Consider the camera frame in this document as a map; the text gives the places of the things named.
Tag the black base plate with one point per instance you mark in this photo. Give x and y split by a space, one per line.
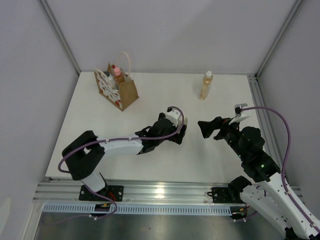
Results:
224 195
114 192

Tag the brown canvas tote bag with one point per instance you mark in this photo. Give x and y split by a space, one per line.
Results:
126 92

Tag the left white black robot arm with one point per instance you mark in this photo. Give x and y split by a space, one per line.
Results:
83 155

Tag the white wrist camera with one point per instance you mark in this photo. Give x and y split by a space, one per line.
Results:
175 116
240 113

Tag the white bottle black cap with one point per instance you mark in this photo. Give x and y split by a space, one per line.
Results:
110 80

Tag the right aluminium frame post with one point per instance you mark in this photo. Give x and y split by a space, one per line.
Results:
280 36

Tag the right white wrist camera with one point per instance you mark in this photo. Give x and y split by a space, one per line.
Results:
240 113

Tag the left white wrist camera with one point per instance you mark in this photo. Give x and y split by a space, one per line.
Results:
175 116

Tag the white slotted cable duct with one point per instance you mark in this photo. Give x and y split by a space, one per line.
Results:
138 209

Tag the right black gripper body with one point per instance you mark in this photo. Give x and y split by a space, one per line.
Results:
231 138

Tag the aluminium frame post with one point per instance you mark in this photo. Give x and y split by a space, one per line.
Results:
50 16
280 36

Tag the right side aluminium rail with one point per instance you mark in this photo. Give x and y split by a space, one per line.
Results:
268 131

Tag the amber liquid clear bottle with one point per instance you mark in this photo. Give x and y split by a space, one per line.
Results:
206 83

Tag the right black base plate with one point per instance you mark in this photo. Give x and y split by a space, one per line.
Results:
224 195

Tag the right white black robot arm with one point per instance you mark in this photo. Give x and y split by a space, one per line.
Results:
263 189

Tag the pink capped small bottle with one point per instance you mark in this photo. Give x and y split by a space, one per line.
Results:
118 75

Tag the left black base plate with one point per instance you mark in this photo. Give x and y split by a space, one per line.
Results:
114 192

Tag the aluminium mounting rail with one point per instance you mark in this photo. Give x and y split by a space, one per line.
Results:
135 192

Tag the left aluminium frame post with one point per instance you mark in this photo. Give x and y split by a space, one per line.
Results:
50 16

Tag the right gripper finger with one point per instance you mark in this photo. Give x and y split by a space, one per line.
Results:
208 127
223 133

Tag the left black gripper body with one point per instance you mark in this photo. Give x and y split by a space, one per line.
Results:
177 138

